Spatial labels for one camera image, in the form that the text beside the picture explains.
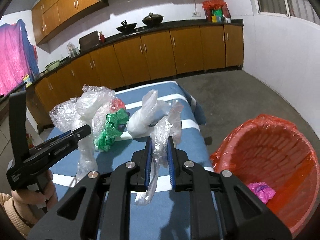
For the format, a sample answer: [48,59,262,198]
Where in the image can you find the black wok with ladle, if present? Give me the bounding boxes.
[117,20,137,34]

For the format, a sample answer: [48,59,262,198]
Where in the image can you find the orange kitchen cabinets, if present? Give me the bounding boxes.
[27,20,244,132]
[31,0,108,46]

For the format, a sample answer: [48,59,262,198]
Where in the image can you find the beige sleeve forearm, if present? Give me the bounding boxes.
[1,193,38,238]

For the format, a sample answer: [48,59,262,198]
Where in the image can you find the left hand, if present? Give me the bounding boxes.
[11,170,57,212]

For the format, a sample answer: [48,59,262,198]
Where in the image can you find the red bottle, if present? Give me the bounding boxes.
[99,32,105,43]

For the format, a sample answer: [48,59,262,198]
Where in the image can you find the barred window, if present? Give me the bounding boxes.
[257,0,319,24]

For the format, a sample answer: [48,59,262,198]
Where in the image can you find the black wok with lid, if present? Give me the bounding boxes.
[142,12,164,27]

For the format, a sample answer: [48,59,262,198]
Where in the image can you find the green basin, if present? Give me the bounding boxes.
[46,60,60,72]

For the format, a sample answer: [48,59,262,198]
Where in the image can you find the red bag condiment rack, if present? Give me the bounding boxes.
[202,0,231,23]

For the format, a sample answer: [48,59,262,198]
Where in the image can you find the pink blue hanging cloth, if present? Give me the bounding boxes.
[1,19,40,96]

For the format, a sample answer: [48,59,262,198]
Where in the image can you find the white translucent plastic bag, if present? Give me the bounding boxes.
[126,89,171,138]

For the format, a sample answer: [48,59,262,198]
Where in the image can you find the dark green foil wrapper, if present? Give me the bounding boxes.
[94,108,129,152]

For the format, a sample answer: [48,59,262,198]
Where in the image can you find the orange lower kitchen cabinets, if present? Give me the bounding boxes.
[27,20,244,132]

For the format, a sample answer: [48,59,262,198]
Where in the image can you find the orange upper kitchen cabinets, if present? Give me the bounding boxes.
[31,0,108,46]

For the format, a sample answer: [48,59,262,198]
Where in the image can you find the clear bubble wrap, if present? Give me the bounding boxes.
[49,85,116,181]

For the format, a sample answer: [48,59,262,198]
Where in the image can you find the pink plastic bag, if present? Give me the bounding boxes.
[247,182,276,204]

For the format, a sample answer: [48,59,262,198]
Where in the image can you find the clear jar on counter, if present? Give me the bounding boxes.
[67,42,80,58]

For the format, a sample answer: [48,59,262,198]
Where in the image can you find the clear crinkled plastic wrapper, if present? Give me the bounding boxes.
[135,100,183,206]

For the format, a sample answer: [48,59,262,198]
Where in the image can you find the red lined trash basket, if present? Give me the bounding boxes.
[210,114,319,237]

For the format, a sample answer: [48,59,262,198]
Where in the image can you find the dark cutting board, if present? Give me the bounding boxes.
[79,31,100,52]

